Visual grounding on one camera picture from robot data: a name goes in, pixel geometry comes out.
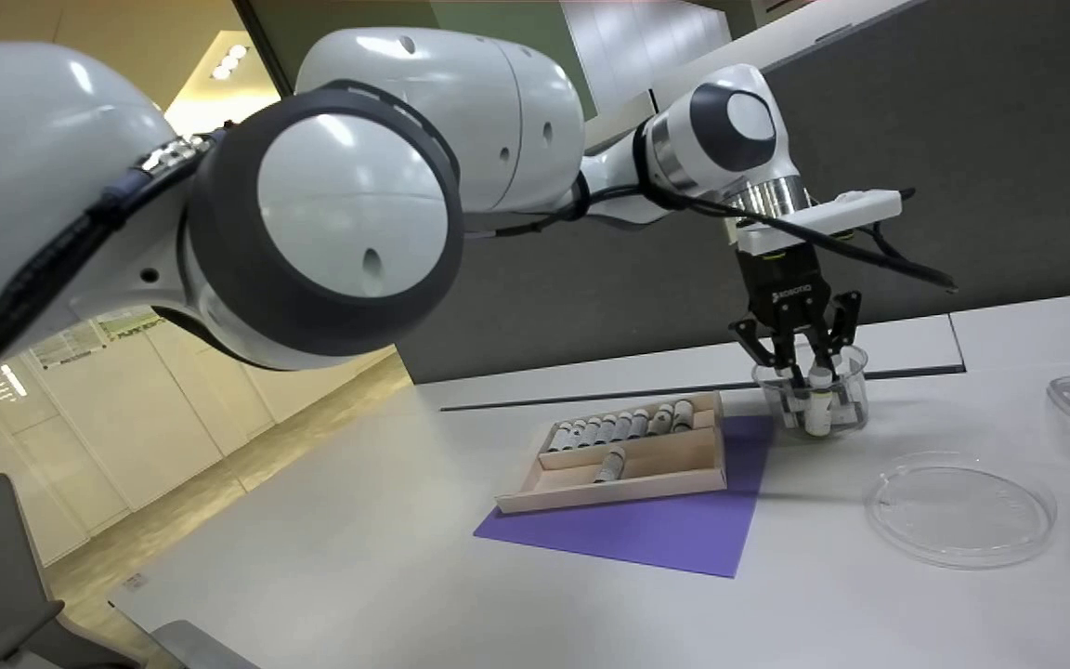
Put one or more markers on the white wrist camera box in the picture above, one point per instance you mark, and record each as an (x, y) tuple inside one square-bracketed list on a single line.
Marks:
[(835, 213)]

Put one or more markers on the lone white vial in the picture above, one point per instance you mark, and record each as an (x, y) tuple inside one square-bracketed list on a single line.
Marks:
[(610, 464)]

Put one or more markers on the clear glass beaker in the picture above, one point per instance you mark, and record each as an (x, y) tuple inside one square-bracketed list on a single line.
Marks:
[(859, 412)]

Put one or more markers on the wall poster blue header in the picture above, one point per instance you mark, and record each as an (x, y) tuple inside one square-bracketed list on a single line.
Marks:
[(130, 326)]

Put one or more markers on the wooden compartment tray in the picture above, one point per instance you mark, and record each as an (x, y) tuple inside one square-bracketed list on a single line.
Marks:
[(633, 488)]

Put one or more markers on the grey fabric desk partition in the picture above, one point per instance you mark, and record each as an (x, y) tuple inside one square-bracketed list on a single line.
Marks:
[(992, 162)]

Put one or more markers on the green square building column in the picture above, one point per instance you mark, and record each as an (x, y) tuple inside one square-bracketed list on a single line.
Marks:
[(485, 12)]

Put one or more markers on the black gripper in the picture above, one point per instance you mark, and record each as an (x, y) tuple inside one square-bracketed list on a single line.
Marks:
[(789, 290)]

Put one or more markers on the wall poster dark header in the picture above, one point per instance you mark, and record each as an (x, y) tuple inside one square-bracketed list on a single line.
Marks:
[(63, 352)]

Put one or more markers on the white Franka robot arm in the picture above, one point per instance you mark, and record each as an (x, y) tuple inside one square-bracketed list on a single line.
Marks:
[(335, 224)]

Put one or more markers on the clear petri dish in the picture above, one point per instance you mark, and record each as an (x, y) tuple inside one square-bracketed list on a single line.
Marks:
[(960, 514)]

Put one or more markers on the small white vial black cap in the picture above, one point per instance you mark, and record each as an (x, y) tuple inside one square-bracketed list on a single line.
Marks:
[(620, 427), (662, 421), (581, 432), (682, 417), (560, 437), (600, 432), (641, 425)]

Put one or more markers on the purple paper mat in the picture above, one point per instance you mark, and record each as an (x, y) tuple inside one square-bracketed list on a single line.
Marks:
[(671, 531)]

